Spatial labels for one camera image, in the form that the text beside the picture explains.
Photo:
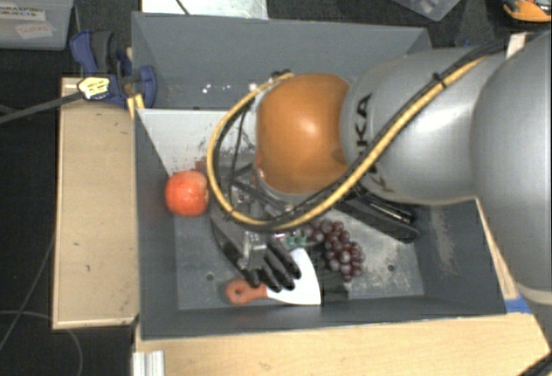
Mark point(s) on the pale wood flat board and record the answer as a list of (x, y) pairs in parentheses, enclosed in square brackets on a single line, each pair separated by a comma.
[(95, 214)]

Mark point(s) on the black pronged object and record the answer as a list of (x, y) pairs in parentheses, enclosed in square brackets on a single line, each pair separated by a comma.
[(280, 268)]

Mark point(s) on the purple toy grapes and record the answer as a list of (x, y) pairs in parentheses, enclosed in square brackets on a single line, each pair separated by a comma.
[(340, 251)]

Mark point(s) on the orange-red toy apple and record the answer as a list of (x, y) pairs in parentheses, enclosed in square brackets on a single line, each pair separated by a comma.
[(186, 194)]

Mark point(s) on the grey metal bin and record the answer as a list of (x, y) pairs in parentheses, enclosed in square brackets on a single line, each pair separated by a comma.
[(267, 51)]

